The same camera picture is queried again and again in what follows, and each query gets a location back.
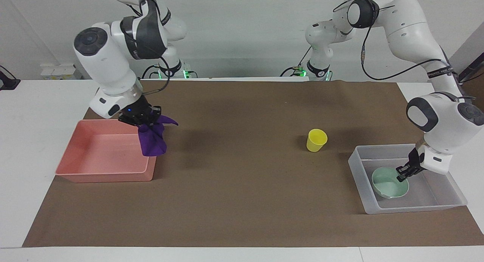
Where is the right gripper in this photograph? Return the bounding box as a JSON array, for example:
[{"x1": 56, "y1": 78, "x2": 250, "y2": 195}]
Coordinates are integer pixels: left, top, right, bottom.
[{"x1": 118, "y1": 95, "x2": 163, "y2": 127}]

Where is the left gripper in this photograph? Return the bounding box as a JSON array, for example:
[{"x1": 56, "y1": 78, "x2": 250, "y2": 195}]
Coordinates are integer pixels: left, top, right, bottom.
[{"x1": 396, "y1": 146, "x2": 426, "y2": 182}]

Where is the light green bowl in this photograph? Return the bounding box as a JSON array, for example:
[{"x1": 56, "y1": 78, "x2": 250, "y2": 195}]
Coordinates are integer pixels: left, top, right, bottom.
[{"x1": 371, "y1": 167, "x2": 410, "y2": 199}]

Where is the purple cloth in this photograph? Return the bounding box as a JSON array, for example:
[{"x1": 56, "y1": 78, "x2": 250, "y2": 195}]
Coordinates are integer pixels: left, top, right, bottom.
[{"x1": 137, "y1": 114, "x2": 179, "y2": 157}]

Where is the white box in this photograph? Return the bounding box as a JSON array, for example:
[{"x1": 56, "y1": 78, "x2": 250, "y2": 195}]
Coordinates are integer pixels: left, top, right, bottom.
[{"x1": 40, "y1": 63, "x2": 82, "y2": 81}]

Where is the clear plastic bin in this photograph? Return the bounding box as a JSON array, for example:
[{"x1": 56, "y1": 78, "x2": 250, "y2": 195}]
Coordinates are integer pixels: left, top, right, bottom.
[{"x1": 347, "y1": 143, "x2": 468, "y2": 215}]

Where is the pink plastic tray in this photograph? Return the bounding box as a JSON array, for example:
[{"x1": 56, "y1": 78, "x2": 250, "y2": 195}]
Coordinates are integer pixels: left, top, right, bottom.
[{"x1": 55, "y1": 119, "x2": 157, "y2": 183}]

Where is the yellow plastic cup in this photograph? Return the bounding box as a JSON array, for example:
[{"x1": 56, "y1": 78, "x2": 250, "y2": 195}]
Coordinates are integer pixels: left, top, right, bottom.
[{"x1": 306, "y1": 129, "x2": 328, "y2": 153}]

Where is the black stand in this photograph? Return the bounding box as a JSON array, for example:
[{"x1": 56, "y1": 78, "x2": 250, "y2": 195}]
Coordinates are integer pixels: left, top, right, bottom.
[
  {"x1": 0, "y1": 65, "x2": 21, "y2": 91},
  {"x1": 457, "y1": 52, "x2": 484, "y2": 84}
]

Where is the black cable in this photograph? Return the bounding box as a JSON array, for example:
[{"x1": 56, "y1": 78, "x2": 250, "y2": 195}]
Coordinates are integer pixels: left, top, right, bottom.
[
  {"x1": 141, "y1": 55, "x2": 171, "y2": 95},
  {"x1": 141, "y1": 64, "x2": 168, "y2": 80},
  {"x1": 280, "y1": 46, "x2": 313, "y2": 77},
  {"x1": 360, "y1": 25, "x2": 451, "y2": 81}
]

